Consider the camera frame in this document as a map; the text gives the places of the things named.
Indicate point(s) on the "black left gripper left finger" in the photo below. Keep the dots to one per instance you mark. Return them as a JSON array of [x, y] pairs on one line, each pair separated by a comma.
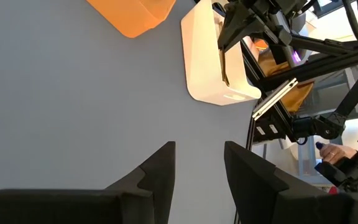
[[73, 208]]

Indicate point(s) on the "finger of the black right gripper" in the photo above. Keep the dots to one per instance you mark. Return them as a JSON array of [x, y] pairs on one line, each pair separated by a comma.
[[238, 28]]

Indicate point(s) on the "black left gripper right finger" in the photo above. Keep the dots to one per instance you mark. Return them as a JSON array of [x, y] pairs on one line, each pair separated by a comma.
[[291, 205]]

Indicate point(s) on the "white plastic bin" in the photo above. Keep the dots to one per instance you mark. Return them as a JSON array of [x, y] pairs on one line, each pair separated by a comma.
[[204, 62]]

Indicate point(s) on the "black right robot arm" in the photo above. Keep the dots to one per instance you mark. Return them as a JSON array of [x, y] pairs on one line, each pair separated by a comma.
[[294, 53]]

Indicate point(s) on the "small blue object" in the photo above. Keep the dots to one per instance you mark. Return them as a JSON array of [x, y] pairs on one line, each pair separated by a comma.
[[319, 145]]

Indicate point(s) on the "person's hand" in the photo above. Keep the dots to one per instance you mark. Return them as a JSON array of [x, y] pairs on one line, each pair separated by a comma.
[[337, 152]]

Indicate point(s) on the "black drawer cabinet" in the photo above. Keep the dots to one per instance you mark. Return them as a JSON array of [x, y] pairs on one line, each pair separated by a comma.
[[270, 130]]

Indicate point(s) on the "tan brown bag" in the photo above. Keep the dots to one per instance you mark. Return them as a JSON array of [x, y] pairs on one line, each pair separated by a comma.
[[294, 96]]

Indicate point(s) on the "brown wooden bin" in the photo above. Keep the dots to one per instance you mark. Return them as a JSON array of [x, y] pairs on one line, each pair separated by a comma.
[[135, 15]]

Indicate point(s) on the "silver aluminium bracket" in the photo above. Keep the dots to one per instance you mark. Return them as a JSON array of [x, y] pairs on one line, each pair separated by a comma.
[[275, 99]]

